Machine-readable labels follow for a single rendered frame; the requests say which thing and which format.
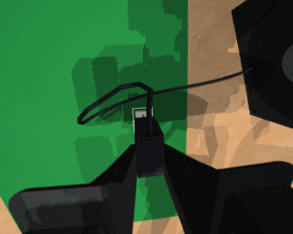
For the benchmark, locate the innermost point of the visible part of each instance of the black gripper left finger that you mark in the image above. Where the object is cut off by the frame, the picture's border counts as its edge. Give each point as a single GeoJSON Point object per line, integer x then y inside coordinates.
{"type": "Point", "coordinates": [109, 201]}

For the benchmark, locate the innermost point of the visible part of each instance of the black cooling fan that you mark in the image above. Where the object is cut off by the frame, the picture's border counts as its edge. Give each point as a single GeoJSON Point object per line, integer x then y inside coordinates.
{"type": "Point", "coordinates": [264, 33]}

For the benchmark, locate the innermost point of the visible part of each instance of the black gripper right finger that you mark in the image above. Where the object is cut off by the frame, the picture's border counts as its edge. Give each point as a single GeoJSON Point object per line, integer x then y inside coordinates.
{"type": "Point", "coordinates": [199, 191]}

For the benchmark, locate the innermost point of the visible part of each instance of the black cable with plug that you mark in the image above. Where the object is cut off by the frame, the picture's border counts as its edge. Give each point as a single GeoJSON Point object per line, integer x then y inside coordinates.
{"type": "Point", "coordinates": [149, 138]}

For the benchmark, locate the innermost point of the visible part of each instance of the green circuit board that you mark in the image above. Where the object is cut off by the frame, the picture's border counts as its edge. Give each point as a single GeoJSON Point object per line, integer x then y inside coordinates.
{"type": "Point", "coordinates": [57, 57]}

